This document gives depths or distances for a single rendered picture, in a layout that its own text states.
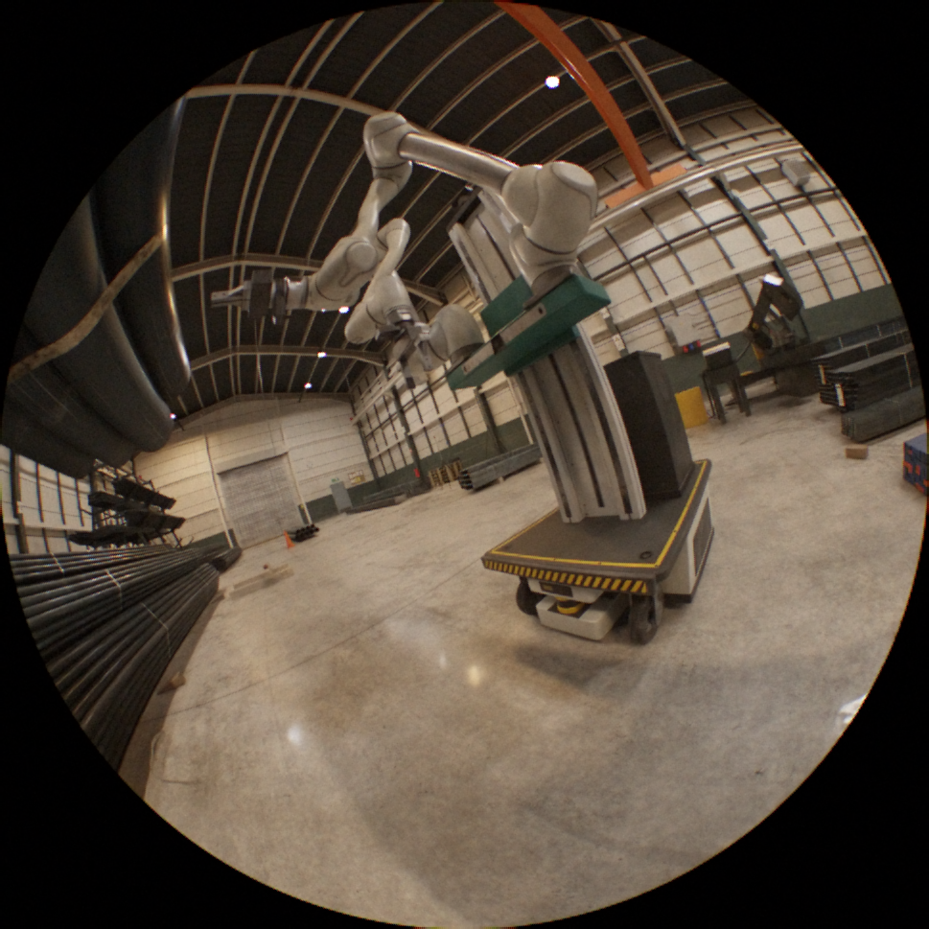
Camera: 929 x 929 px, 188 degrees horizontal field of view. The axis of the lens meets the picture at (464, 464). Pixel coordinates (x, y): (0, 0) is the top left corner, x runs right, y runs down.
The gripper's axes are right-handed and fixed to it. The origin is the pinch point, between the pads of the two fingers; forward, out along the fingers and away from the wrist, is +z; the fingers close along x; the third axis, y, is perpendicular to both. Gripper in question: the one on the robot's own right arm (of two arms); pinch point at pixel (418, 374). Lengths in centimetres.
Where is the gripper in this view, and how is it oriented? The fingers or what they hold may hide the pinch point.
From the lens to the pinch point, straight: 85.9
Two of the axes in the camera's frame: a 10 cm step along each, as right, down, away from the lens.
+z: 3.3, 9.4, 0.2
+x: -5.1, 1.7, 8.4
